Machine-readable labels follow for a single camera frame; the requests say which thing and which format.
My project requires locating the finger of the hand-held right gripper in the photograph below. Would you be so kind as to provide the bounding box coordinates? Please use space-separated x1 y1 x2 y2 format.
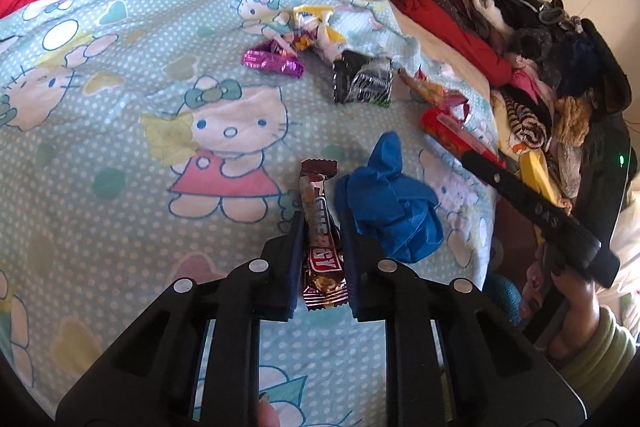
460 150 621 289

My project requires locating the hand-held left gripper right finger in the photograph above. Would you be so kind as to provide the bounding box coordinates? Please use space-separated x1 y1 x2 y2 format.
337 202 588 427

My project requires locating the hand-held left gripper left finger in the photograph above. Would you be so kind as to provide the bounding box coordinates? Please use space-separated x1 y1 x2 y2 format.
55 207 307 427

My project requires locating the yellow round bin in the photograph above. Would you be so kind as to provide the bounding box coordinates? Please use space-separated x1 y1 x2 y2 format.
517 149 573 212

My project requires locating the brown chocolate bar wrapper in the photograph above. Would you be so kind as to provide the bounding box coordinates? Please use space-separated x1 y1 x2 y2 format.
298 158 349 310

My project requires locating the blue cloth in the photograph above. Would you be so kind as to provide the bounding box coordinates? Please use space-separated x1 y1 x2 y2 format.
334 132 445 264

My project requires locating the yellow white snack bag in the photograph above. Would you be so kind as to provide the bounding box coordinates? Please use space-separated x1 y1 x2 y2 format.
280 4 351 70

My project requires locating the person's right hand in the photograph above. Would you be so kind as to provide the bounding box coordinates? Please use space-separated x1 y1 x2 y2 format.
517 252 601 360

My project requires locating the person's left hand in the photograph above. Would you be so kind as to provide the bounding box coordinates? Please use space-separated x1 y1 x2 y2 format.
256 394 281 427

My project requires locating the white curtain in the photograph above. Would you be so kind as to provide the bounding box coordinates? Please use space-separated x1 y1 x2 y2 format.
610 177 640 323

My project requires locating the yellow cartoon blanket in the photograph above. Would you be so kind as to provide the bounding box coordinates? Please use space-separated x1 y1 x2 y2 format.
492 122 538 158

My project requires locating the person's teal trouser leg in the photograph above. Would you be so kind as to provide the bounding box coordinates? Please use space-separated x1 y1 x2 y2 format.
482 272 526 333

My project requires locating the orange snack wrapper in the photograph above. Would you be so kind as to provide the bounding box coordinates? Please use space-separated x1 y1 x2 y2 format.
398 69 471 122

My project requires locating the black foil wrapper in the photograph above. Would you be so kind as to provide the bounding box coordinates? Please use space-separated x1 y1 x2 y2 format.
332 50 394 108

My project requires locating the red garment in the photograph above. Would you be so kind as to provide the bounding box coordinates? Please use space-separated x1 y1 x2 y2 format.
387 0 516 88

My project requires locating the purple foil wrapper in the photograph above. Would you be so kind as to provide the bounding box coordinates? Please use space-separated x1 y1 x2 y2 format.
242 38 306 79

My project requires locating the cartoon cat bedsheet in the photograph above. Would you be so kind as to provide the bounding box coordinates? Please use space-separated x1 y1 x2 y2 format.
0 0 501 418

